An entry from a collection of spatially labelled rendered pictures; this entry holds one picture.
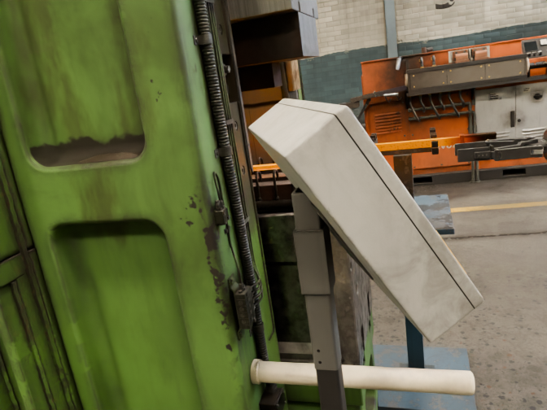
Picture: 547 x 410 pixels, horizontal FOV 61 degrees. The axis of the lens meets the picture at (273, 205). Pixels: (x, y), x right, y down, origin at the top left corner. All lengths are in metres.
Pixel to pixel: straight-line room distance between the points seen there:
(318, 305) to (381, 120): 4.10
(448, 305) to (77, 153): 0.78
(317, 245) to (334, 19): 8.22
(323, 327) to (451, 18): 8.33
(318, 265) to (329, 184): 0.22
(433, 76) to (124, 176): 3.89
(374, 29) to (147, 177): 8.00
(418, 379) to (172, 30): 0.79
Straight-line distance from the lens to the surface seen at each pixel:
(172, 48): 0.85
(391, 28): 8.74
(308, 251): 0.66
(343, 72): 8.75
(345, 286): 1.17
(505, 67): 4.70
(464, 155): 1.18
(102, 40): 0.99
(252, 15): 1.07
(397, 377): 1.01
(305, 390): 1.36
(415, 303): 0.55
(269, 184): 1.17
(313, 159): 0.46
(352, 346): 1.25
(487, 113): 4.85
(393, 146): 1.55
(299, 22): 1.10
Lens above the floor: 1.24
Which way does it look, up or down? 15 degrees down
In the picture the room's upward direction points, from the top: 8 degrees counter-clockwise
